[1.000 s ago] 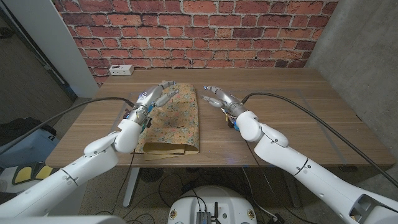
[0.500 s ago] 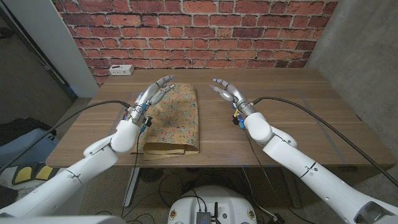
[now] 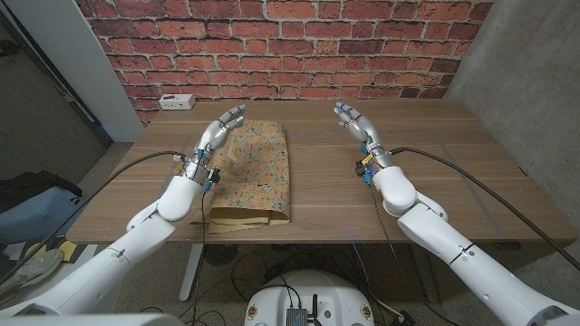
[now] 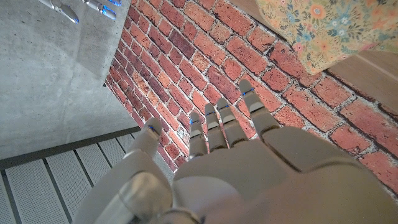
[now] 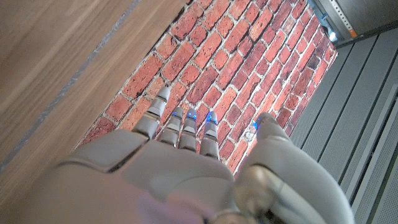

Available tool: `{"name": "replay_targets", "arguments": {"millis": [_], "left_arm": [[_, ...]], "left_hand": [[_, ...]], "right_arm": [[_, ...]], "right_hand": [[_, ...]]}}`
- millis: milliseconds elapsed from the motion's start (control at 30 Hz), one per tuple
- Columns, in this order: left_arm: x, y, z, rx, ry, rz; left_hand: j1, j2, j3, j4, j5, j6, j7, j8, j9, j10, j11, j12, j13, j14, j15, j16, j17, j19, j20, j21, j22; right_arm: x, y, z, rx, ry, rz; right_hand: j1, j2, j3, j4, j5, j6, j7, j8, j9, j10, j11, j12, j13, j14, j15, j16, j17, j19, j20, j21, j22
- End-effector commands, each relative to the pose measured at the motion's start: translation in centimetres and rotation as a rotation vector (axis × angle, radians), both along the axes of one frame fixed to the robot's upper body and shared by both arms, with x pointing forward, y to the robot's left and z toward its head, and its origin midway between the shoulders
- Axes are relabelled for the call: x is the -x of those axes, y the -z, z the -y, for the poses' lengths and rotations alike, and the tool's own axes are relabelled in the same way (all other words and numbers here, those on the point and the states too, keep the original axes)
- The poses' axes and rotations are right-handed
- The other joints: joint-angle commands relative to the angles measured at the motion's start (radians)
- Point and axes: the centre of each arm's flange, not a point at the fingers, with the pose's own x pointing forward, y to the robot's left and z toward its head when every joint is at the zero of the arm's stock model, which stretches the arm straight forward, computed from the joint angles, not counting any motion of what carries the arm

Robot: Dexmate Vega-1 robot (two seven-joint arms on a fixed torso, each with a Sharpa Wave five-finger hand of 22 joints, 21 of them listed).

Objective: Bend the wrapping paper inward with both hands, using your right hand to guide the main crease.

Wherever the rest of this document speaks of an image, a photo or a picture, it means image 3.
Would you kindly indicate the white power strip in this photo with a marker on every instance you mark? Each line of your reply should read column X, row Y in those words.
column 176, row 102

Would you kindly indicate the black cloth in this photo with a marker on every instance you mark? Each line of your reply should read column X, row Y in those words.
column 31, row 183

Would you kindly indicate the white sneaker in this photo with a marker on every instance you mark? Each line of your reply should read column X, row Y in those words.
column 31, row 269

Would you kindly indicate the small grey electronics box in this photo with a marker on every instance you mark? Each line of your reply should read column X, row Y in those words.
column 296, row 317

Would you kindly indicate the yellow and black pad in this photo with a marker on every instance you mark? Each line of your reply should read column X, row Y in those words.
column 65, row 249

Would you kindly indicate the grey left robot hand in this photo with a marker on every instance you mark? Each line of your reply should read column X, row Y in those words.
column 210, row 142

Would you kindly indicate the grey table leg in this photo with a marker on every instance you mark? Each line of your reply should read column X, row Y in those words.
column 421, row 276

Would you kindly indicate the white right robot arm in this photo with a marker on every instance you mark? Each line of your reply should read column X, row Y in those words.
column 453, row 253

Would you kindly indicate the white table leg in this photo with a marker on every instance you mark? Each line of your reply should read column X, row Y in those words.
column 190, row 271

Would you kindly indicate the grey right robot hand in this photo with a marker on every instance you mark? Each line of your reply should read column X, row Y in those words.
column 364, row 133

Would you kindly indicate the white robot torso base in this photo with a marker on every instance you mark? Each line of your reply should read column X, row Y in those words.
column 317, row 290

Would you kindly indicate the brown gridded floral wrapping paper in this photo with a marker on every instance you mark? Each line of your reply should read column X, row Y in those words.
column 258, row 172

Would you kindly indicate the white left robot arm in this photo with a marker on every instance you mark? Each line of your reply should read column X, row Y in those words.
column 118, row 258

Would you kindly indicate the red brick printed backdrop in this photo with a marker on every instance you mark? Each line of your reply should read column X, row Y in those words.
column 272, row 45

